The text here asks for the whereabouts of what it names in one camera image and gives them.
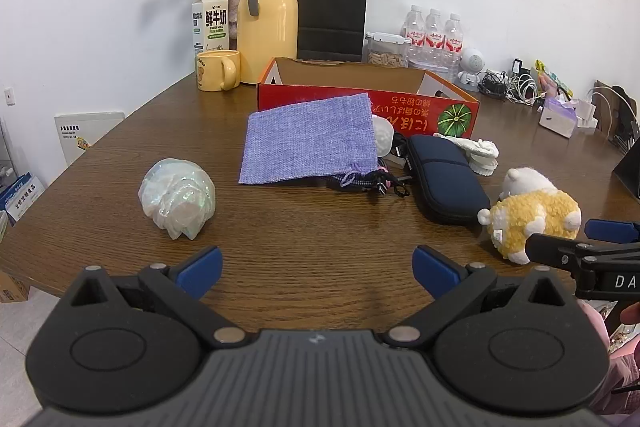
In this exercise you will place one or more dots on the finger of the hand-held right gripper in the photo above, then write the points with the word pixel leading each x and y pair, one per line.
pixel 550 249
pixel 612 231

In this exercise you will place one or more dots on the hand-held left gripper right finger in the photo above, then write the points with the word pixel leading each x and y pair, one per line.
pixel 435 272

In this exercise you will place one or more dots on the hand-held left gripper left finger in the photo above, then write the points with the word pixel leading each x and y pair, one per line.
pixel 200 272

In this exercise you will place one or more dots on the yellow and white plush sheep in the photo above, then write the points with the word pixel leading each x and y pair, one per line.
pixel 535 212

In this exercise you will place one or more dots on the iridescent white plastic pouch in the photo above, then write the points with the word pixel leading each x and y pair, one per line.
pixel 175 199

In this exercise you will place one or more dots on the navy zip case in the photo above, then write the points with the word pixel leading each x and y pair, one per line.
pixel 442 182

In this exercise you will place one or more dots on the purple cloth pouch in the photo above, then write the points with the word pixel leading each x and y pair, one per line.
pixel 305 142

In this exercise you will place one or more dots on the red cardboard box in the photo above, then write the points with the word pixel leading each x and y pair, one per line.
pixel 400 104

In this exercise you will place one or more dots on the black triangular stand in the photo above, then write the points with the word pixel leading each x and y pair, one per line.
pixel 629 179

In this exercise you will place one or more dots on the pink clothing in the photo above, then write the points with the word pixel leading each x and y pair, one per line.
pixel 625 367

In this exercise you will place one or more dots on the white power adapter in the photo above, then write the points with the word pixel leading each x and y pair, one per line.
pixel 587 114

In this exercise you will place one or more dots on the wooden board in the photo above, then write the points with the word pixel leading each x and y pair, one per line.
pixel 607 107

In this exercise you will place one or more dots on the purple tissue pack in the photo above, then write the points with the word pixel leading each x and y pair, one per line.
pixel 557 117

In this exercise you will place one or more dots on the white round plastic object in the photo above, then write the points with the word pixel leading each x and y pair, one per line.
pixel 384 134

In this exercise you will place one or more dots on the colourful snack packet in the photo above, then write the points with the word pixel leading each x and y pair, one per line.
pixel 550 79

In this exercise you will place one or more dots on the black charger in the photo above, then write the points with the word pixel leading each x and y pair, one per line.
pixel 520 68

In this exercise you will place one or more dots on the brown cardboard box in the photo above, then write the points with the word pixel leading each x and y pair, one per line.
pixel 12 287

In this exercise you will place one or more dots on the blue and white box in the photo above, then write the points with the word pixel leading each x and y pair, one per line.
pixel 22 199

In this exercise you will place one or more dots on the white robot figurine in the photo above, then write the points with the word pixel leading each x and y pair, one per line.
pixel 472 64

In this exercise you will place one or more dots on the yellow mug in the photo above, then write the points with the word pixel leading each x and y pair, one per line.
pixel 215 69

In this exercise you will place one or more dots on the clear container of seeds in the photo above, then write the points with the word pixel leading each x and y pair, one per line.
pixel 387 49

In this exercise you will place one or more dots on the water bottle with red label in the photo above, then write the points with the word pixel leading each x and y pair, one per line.
pixel 434 34
pixel 454 38
pixel 414 32

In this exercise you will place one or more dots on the white milk carton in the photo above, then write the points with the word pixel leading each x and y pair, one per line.
pixel 210 22

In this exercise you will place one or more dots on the yellow thermos jug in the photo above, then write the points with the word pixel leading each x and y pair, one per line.
pixel 267 27

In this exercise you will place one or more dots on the patterned flower vase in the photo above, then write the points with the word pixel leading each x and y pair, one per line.
pixel 234 7

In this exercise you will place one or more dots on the white wall socket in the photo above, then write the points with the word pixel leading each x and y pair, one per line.
pixel 9 96

